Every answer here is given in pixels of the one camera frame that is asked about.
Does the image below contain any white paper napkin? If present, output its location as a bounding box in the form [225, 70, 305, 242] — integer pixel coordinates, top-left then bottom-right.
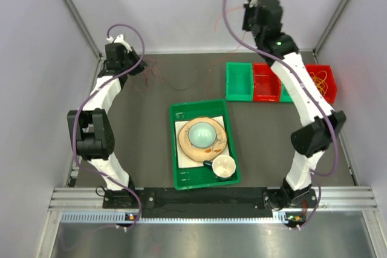
[174, 116, 230, 169]

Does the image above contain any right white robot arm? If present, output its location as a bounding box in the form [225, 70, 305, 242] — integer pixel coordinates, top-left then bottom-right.
[242, 0, 346, 207]

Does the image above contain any white and green cup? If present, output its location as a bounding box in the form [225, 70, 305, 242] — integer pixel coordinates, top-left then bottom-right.
[203, 155, 236, 179]

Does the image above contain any aluminium frame post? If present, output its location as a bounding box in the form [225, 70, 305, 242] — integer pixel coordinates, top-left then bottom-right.
[62, 0, 102, 59]
[313, 0, 350, 56]

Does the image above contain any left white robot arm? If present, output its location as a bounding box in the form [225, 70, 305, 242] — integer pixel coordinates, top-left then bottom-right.
[67, 34, 147, 208]

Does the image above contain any right aluminium frame post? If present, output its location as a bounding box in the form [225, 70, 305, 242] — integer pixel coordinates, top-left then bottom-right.
[313, 0, 350, 56]

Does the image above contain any yellow thin cable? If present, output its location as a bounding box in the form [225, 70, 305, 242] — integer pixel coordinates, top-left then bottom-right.
[308, 69, 330, 95]

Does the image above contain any grey slotted cable duct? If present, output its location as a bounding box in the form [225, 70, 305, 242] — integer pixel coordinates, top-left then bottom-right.
[61, 211, 290, 224]

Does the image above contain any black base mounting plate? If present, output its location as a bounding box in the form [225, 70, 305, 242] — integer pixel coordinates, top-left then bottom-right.
[99, 187, 317, 210]

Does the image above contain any green bin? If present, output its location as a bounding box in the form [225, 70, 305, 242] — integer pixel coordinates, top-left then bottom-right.
[280, 84, 293, 103]
[226, 62, 254, 102]

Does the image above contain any aluminium front rail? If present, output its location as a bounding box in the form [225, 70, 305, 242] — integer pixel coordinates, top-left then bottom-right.
[49, 186, 377, 211]

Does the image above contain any pink thin cable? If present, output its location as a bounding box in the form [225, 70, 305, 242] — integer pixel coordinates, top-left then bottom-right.
[129, 58, 166, 92]

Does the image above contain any red bin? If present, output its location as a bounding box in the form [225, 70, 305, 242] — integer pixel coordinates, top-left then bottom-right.
[305, 64, 337, 105]
[252, 63, 281, 102]

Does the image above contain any large green plastic tray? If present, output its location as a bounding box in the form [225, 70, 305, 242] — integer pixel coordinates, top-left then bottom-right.
[169, 99, 241, 190]

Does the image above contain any pale blue upturned bowl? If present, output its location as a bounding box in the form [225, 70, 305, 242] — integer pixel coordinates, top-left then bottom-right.
[188, 121, 216, 148]

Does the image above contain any left aluminium frame post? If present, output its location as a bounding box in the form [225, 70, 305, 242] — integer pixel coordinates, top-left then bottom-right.
[62, 0, 102, 59]

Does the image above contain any beige ceramic plate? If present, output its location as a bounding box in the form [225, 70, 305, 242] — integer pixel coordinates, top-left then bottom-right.
[178, 117, 226, 163]

